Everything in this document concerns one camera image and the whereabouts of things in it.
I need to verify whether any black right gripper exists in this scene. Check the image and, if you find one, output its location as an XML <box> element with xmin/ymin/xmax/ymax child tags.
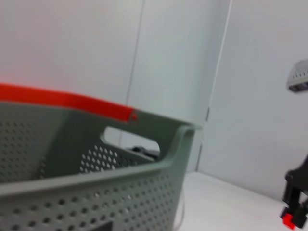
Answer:
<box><xmin>280</xmin><ymin>155</ymin><xmax>308</xmax><ymax>229</ymax></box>

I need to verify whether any small red toy brick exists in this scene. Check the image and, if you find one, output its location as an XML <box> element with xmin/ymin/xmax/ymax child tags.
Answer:
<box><xmin>282</xmin><ymin>214</ymin><xmax>295</xmax><ymax>228</ymax></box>

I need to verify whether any grey-green perforated storage bin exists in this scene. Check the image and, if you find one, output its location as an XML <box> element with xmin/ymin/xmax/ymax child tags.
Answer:
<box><xmin>0</xmin><ymin>101</ymin><xmax>203</xmax><ymax>231</ymax></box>

